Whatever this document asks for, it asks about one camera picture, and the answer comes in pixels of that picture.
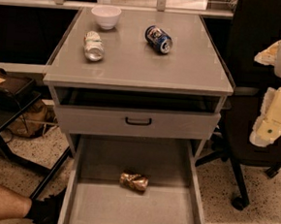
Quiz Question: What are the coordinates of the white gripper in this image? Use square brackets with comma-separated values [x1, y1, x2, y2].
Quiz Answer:
[249, 41, 281, 147]

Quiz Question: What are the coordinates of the crushed orange can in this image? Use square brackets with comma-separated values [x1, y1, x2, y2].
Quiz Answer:
[119, 172, 148, 192]

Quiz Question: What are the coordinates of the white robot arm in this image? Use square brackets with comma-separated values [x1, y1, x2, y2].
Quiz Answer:
[249, 40, 281, 147]

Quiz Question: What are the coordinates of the closed grey upper drawer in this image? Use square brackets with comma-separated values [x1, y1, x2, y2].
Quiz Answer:
[54, 105, 220, 140]

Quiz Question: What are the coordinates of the blue soda can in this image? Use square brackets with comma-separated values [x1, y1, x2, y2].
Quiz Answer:
[144, 25, 173, 54]

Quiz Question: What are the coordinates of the grey drawer cabinet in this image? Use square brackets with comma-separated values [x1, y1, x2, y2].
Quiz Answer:
[44, 9, 233, 147]

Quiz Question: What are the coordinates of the crushed white silver can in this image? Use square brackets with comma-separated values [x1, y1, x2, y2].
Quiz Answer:
[83, 31, 105, 62]

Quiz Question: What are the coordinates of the open grey middle drawer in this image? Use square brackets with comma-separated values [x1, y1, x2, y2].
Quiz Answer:
[58, 136, 205, 224]

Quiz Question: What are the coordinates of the black office chair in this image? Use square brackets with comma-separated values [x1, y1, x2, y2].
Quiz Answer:
[196, 0, 281, 210]

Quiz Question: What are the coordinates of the white bowl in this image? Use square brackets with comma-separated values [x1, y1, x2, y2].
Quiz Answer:
[91, 5, 122, 30]

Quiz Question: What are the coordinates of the brown bag on floor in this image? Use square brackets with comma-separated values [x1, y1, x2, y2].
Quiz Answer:
[7, 99, 53, 139]

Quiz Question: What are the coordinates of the brown box on table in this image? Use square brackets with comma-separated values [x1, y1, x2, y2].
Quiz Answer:
[0, 68, 36, 96]

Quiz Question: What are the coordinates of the black side table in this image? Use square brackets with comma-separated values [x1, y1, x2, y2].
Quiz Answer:
[0, 73, 78, 204]

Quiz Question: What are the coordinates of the black shoe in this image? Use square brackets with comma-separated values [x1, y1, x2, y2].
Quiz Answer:
[25, 190, 65, 224]

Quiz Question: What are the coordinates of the black drawer handle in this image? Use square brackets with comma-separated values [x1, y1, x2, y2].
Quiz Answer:
[124, 116, 152, 127]

